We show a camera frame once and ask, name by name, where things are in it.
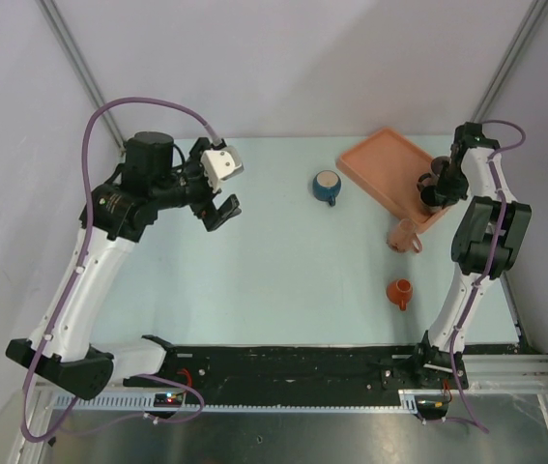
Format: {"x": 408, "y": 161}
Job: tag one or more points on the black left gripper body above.
{"x": 196, "y": 183}

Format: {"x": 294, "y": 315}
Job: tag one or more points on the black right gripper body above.
{"x": 452, "y": 184}

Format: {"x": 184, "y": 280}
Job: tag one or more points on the brown mug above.
{"x": 426, "y": 186}

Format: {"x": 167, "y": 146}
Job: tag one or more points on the pink mug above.
{"x": 403, "y": 237}

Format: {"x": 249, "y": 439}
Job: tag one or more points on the dark blue mug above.
{"x": 326, "y": 186}

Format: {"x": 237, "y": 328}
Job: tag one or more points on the purple mug black handle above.
{"x": 438, "y": 165}

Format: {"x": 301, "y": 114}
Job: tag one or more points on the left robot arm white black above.
{"x": 147, "y": 182}

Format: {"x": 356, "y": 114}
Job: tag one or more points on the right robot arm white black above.
{"x": 485, "y": 245}

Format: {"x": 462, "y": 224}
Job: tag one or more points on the orange mug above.
{"x": 400, "y": 292}

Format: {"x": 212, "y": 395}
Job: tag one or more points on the salmon plastic tray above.
{"x": 387, "y": 166}

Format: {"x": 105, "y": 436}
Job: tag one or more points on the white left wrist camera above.
{"x": 220, "y": 165}

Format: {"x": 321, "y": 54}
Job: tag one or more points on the aluminium frame rail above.
{"x": 72, "y": 51}

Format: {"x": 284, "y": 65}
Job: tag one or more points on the white cable duct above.
{"x": 172, "y": 401}

